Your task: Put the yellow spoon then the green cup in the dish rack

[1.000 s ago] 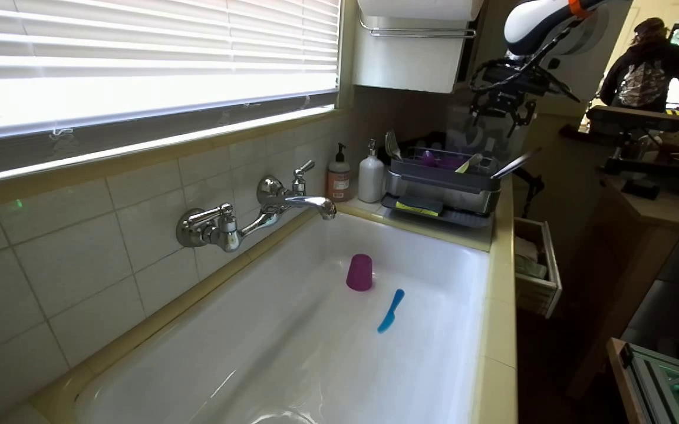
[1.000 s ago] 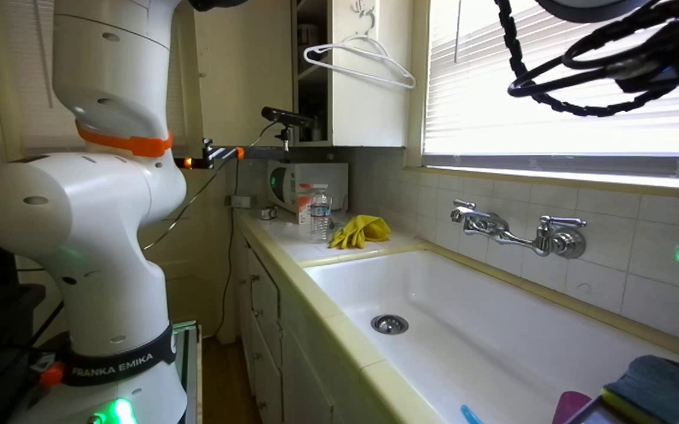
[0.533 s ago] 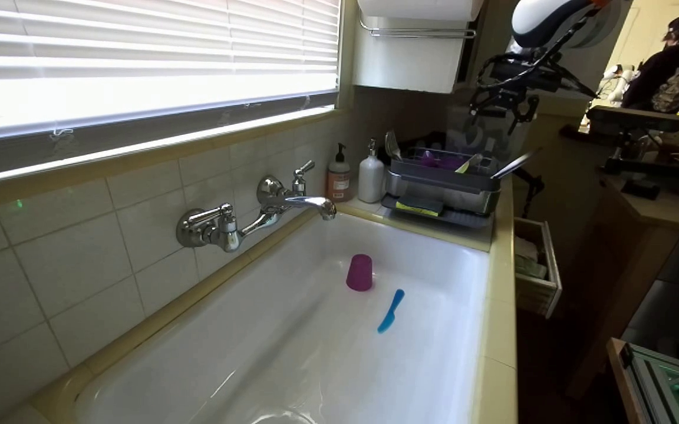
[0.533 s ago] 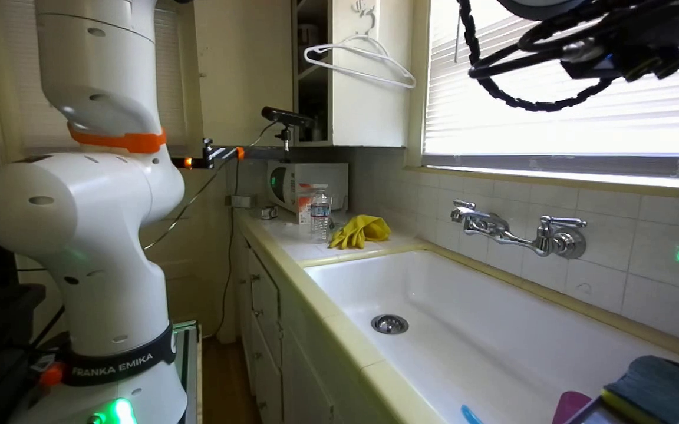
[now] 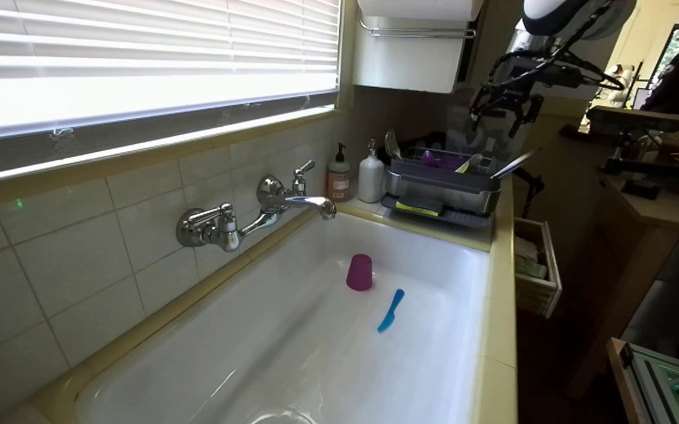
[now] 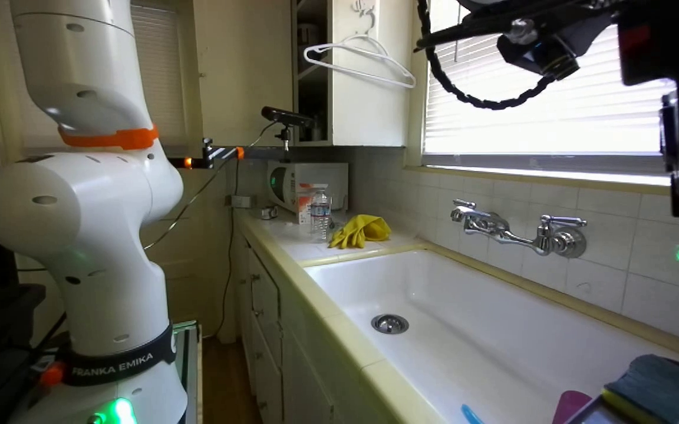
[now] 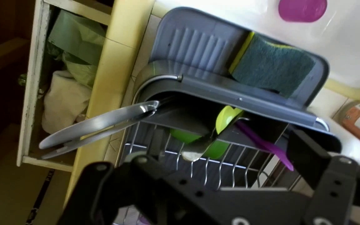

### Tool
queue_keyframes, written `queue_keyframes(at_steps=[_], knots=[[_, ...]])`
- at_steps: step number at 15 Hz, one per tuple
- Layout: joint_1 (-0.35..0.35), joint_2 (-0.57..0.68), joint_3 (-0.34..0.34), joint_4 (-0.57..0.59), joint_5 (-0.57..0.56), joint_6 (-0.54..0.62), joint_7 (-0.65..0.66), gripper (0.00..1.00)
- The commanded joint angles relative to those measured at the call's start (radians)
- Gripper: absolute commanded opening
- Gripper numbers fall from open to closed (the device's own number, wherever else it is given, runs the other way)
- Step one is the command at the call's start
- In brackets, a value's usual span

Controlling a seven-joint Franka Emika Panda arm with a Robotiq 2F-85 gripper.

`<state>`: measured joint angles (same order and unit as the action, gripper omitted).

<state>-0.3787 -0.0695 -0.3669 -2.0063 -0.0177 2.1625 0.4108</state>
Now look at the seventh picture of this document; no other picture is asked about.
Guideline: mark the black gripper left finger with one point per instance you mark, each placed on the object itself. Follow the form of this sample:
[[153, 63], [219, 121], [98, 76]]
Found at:
[[105, 195]]

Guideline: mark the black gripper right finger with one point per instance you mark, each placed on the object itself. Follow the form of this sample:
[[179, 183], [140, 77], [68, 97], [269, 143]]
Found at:
[[307, 156]]

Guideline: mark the yellow plastic spoon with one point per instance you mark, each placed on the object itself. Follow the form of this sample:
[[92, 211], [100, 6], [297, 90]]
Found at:
[[227, 117]]

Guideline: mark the purple plastic spoon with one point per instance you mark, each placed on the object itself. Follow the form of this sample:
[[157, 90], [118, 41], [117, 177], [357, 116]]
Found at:
[[268, 145]]

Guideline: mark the white pump bottle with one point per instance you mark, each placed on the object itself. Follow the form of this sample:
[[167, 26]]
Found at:
[[350, 143]]

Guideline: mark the green and yellow sponge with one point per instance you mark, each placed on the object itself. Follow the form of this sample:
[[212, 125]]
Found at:
[[272, 66]]

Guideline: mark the silver butter knife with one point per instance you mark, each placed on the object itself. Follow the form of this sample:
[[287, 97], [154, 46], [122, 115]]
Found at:
[[194, 152]]

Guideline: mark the white plastic bag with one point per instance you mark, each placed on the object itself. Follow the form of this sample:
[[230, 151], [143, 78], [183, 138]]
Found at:
[[63, 103]]

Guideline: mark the wooden drawer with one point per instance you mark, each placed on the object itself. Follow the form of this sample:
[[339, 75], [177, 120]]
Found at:
[[28, 103]]

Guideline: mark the green plastic bag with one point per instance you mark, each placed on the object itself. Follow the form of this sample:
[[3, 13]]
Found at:
[[78, 45]]

